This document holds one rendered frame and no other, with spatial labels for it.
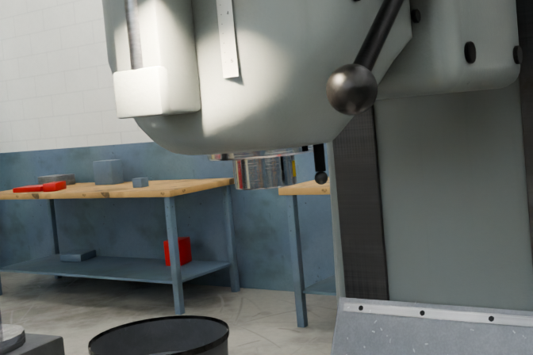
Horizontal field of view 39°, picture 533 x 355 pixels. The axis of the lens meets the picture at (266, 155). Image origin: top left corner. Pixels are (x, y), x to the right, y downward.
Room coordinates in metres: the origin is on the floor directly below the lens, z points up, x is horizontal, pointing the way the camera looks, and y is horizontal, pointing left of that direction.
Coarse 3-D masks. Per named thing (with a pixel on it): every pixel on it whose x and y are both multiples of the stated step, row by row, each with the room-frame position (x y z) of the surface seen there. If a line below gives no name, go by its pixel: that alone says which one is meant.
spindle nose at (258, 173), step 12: (288, 156) 0.56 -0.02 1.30; (240, 168) 0.56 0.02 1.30; (252, 168) 0.56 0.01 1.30; (264, 168) 0.55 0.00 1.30; (276, 168) 0.56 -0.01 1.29; (288, 168) 0.56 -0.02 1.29; (240, 180) 0.56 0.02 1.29; (252, 180) 0.56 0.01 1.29; (264, 180) 0.56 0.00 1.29; (276, 180) 0.56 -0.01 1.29; (288, 180) 0.56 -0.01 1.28
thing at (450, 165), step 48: (528, 0) 0.82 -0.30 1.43; (528, 48) 0.82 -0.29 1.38; (432, 96) 0.89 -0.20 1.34; (480, 96) 0.86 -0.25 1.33; (528, 96) 0.82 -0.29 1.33; (336, 144) 0.96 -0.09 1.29; (384, 144) 0.93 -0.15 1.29; (432, 144) 0.89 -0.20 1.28; (480, 144) 0.86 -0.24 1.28; (528, 144) 0.82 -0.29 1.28; (336, 192) 0.97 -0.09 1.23; (384, 192) 0.93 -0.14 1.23; (432, 192) 0.90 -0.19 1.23; (480, 192) 0.86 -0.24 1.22; (528, 192) 0.83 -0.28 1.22; (336, 240) 0.97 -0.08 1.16; (384, 240) 0.93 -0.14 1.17; (432, 240) 0.90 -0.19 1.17; (480, 240) 0.86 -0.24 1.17; (528, 240) 0.83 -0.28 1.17; (336, 288) 1.01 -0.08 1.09; (384, 288) 0.93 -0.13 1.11; (432, 288) 0.90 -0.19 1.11; (480, 288) 0.87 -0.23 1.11; (528, 288) 0.84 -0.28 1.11
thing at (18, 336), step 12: (12, 324) 0.82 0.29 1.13; (0, 336) 0.77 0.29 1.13; (12, 336) 0.77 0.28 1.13; (24, 336) 0.79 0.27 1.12; (36, 336) 0.81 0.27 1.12; (48, 336) 0.80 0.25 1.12; (60, 336) 0.80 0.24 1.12; (0, 348) 0.75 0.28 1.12; (12, 348) 0.76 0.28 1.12; (24, 348) 0.77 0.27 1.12; (36, 348) 0.77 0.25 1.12; (48, 348) 0.78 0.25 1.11; (60, 348) 0.80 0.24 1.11
